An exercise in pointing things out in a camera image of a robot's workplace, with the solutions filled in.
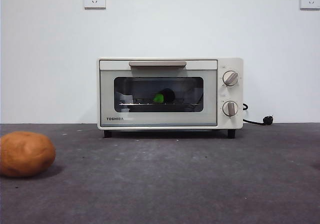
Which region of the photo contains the beige oven knob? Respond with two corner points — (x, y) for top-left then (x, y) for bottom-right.
(222, 100), (239, 117)
(222, 70), (240, 87)

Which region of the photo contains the purple eggplant with green stem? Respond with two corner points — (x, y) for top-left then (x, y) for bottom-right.
(153, 87), (176, 104)

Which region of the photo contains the oven door with beige handle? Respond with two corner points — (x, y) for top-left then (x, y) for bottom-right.
(99, 60), (218, 128)

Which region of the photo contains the black power cord with plug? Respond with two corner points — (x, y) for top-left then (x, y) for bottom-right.
(242, 103), (275, 127)

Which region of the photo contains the metal wire oven rack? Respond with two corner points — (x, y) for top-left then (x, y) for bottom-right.
(118, 102), (202, 108)

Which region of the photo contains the brown potato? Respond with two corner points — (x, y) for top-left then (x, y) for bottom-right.
(0, 131), (57, 178)

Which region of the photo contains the white Toshiba toaster oven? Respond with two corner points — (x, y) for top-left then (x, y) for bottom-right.
(96, 56), (245, 139)

